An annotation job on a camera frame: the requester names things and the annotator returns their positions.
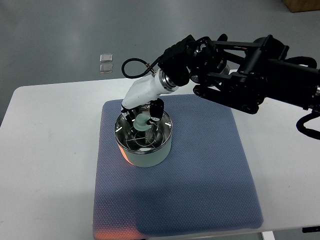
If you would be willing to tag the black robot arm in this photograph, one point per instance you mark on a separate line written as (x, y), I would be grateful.
(241, 75)

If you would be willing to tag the green steel pot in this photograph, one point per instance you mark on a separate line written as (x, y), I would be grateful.
(149, 159)

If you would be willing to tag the wire steaming rack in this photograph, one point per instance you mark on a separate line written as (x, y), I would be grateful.
(142, 141)

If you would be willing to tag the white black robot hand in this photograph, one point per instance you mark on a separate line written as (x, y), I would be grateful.
(147, 90)

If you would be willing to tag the upper floor metal plate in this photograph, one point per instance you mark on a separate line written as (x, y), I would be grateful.
(106, 57)

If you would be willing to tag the black table control panel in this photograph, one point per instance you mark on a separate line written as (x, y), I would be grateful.
(313, 229)

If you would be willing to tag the cardboard box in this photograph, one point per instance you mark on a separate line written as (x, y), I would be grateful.
(299, 6)

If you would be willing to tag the blue textured mat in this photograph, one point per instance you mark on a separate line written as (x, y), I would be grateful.
(204, 185)

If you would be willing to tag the glass lid green knob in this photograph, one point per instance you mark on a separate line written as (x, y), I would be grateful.
(122, 126)

